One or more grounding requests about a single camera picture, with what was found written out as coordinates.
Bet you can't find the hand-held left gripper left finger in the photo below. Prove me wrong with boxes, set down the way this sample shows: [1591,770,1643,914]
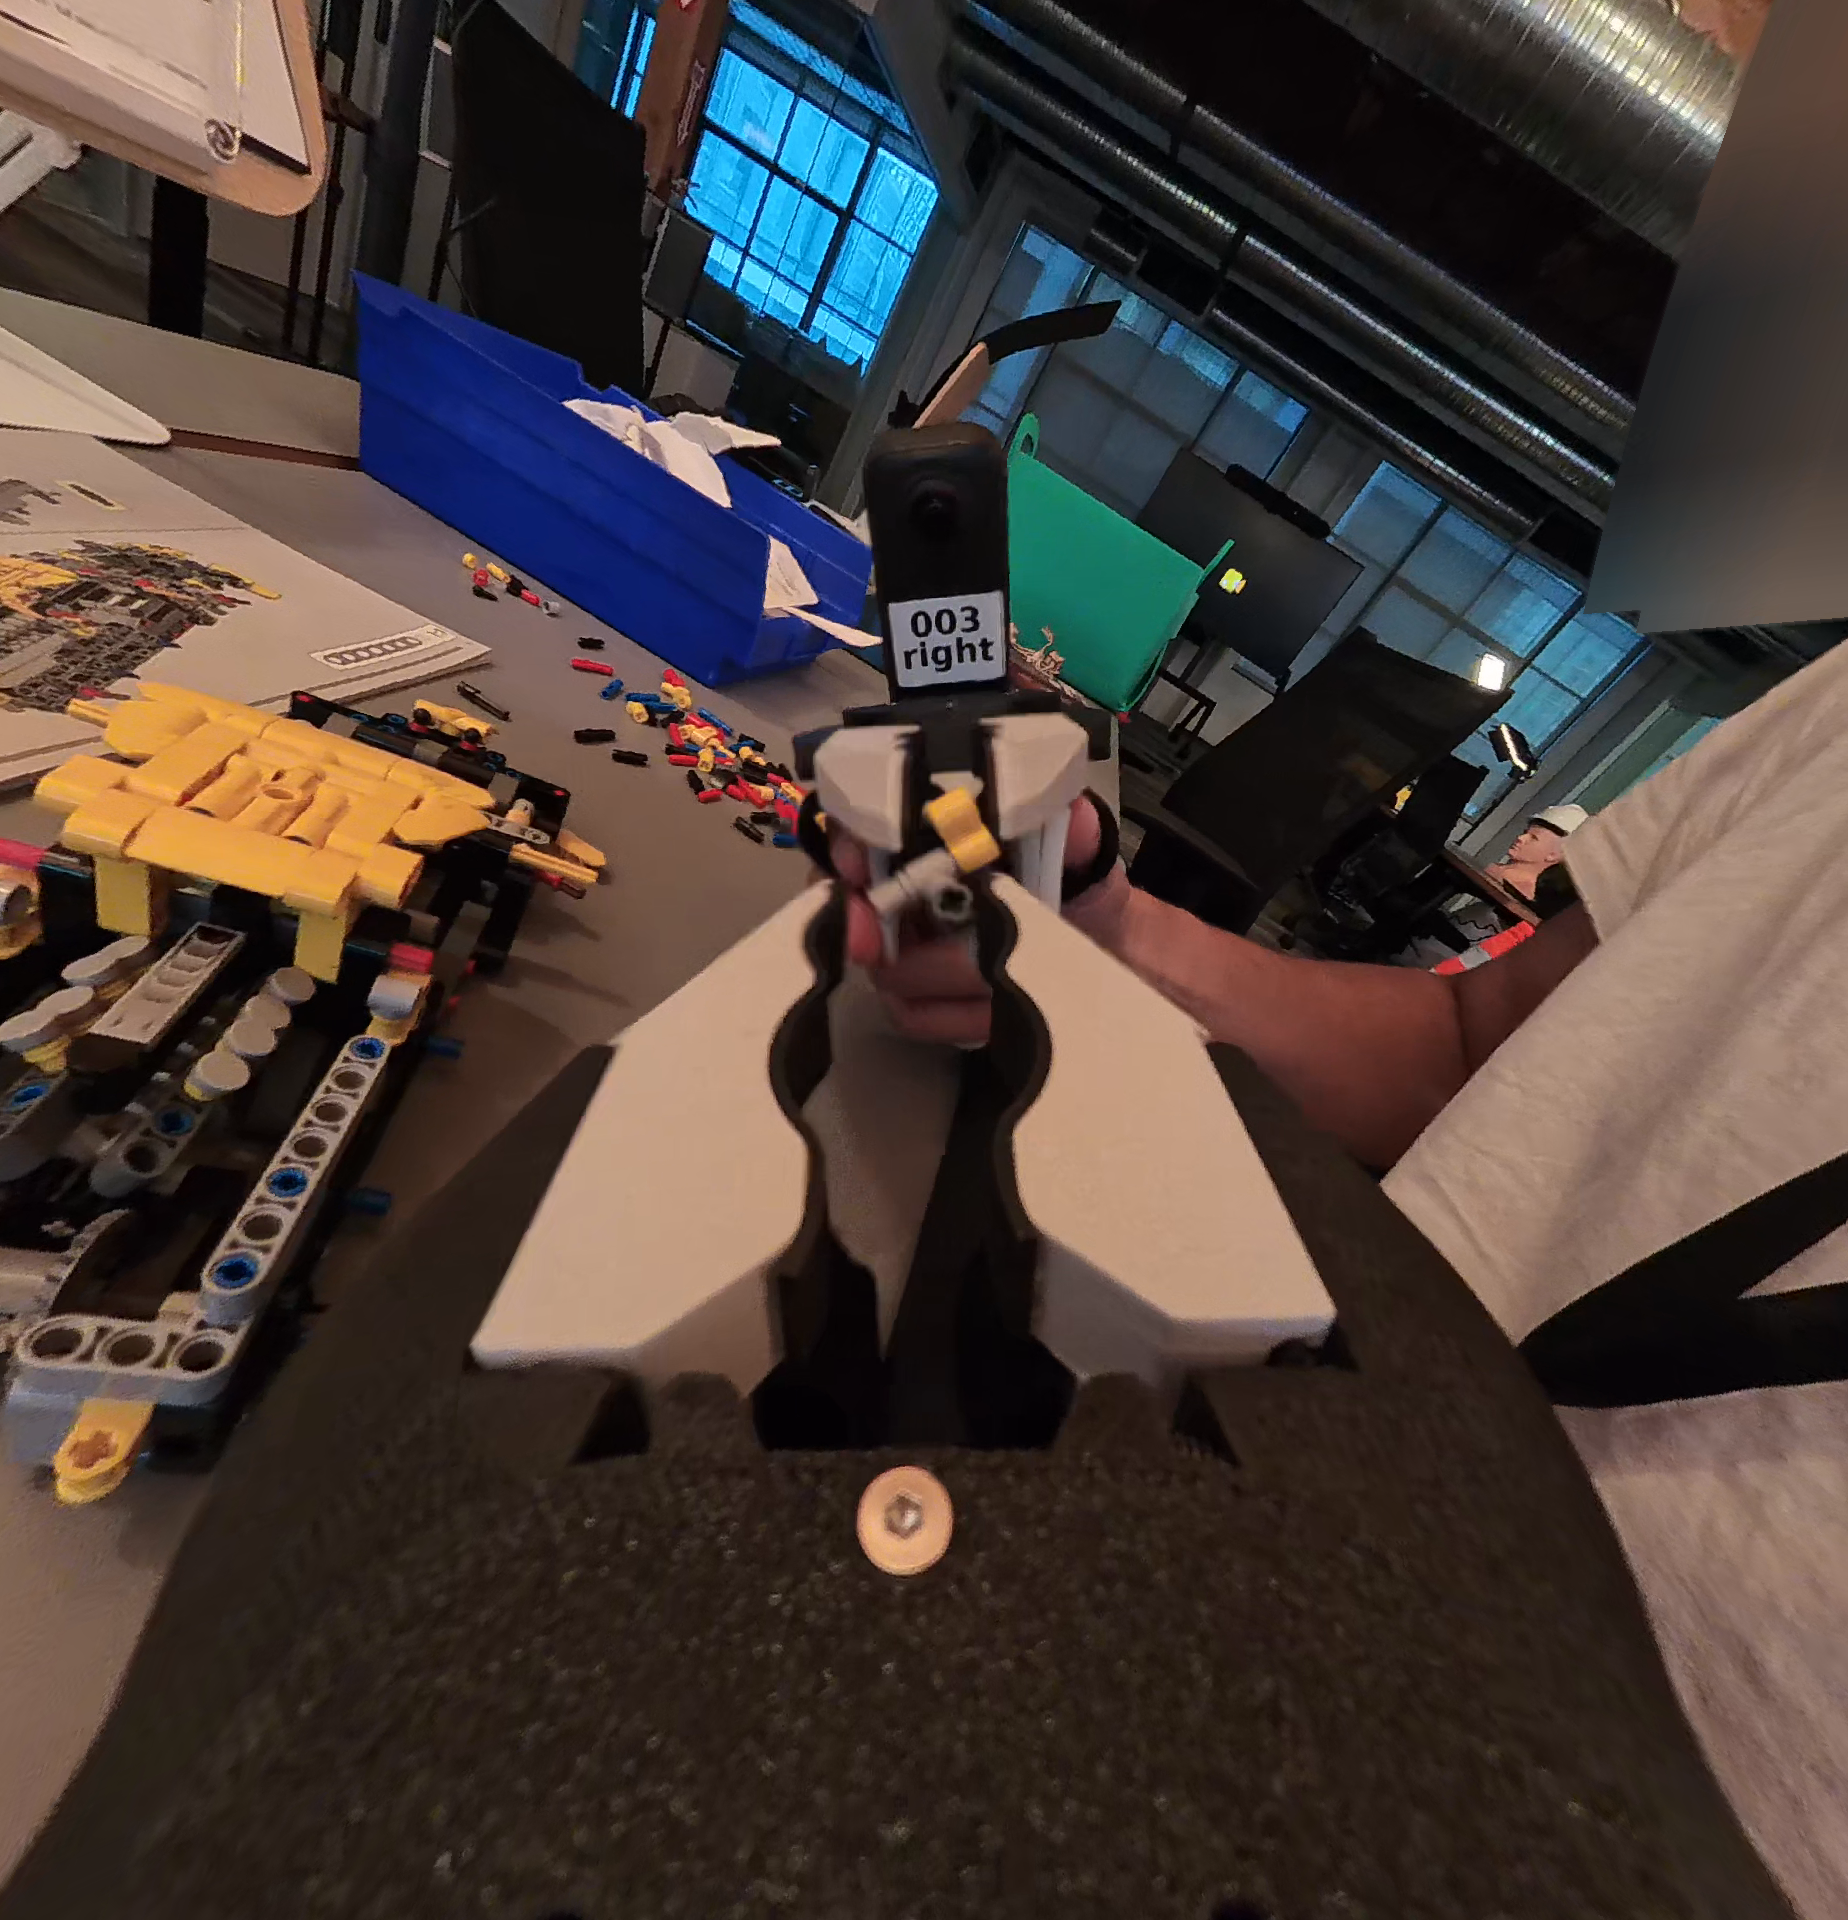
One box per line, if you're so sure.
[468,881,847,1390]

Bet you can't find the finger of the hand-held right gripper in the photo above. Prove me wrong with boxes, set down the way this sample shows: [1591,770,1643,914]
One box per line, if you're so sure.
[967,716,1093,845]
[809,731,929,845]

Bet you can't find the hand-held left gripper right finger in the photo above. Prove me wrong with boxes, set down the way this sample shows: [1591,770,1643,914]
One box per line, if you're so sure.
[980,873,1341,1393]

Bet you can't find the yellow connector piece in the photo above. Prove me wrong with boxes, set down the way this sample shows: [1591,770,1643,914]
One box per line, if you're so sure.
[924,785,1006,873]

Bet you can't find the grey axle connector piece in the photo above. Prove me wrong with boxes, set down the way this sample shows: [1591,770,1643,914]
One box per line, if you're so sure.
[867,858,977,931]

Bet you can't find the yellow black brick car model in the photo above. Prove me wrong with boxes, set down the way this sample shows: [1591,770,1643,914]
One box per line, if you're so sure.
[0,681,613,1509]

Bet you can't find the person's right forearm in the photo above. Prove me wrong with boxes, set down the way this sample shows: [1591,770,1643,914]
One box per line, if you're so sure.
[1117,884,1604,1176]

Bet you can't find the grey desk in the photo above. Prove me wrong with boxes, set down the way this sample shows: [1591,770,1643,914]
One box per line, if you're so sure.
[0,276,896,1802]

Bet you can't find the person's right hand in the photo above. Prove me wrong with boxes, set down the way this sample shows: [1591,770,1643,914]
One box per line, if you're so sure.
[803,815,1140,1051]

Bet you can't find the pile of small coloured pins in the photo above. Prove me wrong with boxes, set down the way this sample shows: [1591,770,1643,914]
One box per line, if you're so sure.
[457,550,815,851]

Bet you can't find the green plastic bin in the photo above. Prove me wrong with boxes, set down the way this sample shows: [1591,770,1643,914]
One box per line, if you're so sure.
[1002,411,1238,716]

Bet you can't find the crumpled white paper bags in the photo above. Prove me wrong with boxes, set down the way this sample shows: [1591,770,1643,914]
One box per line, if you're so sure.
[563,392,885,649]

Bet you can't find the large black screen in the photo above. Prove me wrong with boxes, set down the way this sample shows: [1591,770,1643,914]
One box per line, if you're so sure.
[1133,449,1370,685]

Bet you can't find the blue plastic bin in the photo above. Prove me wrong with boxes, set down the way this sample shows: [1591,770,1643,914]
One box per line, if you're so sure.
[354,269,878,689]

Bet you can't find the person's white shirt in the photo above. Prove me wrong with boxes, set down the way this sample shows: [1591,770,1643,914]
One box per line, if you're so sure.
[1379,614,1848,1920]

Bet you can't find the open instruction booklet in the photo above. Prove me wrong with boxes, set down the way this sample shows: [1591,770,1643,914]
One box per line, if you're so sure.
[0,425,495,805]

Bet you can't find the printed instruction sheet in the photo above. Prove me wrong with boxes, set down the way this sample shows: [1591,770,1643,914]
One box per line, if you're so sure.
[0,0,319,169]

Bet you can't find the black shoulder strap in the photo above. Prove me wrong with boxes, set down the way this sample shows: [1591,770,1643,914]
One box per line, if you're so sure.
[1515,1132,1848,1412]

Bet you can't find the metal ventilation duct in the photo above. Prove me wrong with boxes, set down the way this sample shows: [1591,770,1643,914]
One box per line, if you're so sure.
[1314,0,1735,260]

